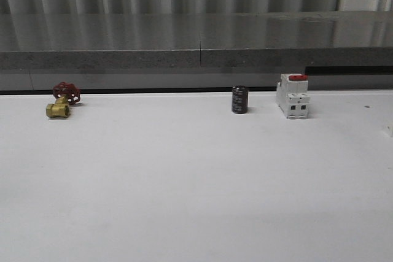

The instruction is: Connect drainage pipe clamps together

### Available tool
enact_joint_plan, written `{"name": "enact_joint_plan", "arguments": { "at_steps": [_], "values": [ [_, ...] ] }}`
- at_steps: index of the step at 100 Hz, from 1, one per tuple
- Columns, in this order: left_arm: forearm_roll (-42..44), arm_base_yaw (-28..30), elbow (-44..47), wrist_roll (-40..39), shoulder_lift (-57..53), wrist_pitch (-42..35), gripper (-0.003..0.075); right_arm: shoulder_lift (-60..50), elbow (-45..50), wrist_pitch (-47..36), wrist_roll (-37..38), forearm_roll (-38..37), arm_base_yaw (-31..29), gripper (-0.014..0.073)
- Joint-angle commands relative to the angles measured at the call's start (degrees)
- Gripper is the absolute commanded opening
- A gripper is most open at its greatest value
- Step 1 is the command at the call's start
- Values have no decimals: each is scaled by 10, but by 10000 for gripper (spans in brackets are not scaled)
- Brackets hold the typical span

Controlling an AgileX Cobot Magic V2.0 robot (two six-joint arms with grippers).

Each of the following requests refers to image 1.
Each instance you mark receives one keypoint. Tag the black cylindrical capacitor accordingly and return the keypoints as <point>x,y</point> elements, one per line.
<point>240,99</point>

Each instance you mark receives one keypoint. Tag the grey stone counter ledge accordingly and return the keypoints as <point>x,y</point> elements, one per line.
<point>171,52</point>

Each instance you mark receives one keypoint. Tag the brass valve red handwheel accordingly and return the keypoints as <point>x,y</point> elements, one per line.
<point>66,94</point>

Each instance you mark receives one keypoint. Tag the white circuit breaker red switch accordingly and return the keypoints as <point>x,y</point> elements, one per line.
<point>292,97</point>

